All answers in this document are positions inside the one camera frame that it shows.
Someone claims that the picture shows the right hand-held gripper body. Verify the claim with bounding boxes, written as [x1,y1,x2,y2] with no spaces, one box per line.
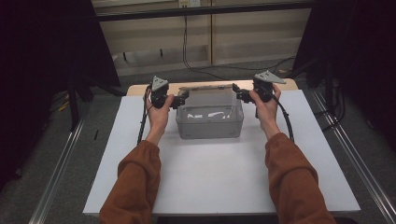
[252,70,287,105]

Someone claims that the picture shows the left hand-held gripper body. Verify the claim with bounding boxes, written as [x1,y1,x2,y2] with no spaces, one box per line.
[149,75,176,110]

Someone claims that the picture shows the clear grey lidded plastic box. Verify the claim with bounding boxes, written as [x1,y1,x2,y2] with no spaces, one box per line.
[175,82,245,140]

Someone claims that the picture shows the person's right hand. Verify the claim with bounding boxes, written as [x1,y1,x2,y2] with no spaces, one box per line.
[248,83,283,141]

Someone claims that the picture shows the person's left hand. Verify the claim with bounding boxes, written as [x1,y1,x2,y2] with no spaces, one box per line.
[143,92,176,147]

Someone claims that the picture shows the black metal stand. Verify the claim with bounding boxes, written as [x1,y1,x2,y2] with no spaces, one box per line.
[65,73,95,133]
[322,59,336,117]

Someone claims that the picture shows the white table cover sheet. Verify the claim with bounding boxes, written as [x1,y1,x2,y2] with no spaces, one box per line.
[82,89,361,217]

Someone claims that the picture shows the black horizontal bar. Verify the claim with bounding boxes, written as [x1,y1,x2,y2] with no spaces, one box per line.
[95,1,316,22]

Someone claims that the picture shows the black curtain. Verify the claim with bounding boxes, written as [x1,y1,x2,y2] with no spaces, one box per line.
[0,0,123,192]
[291,0,396,152]

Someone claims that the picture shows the black floor cable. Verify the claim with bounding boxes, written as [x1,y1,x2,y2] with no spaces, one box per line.
[190,55,297,79]

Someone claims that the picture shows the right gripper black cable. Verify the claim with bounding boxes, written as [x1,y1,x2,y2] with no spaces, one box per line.
[255,87,296,144]

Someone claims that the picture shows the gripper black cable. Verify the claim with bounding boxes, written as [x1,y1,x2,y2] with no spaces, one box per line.
[136,84,154,146]
[255,87,296,144]

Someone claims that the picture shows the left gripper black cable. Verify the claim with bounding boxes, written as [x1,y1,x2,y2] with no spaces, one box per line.
[136,84,154,146]

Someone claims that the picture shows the black hanging wall cable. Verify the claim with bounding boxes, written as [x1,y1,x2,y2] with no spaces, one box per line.
[181,15,226,80]

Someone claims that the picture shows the bundle of black floor cables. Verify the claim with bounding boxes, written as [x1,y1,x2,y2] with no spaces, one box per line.
[313,77,347,133]

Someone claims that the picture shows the aluminium floor rail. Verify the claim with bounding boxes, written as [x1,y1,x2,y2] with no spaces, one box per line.
[27,94,92,224]
[306,89,396,224]

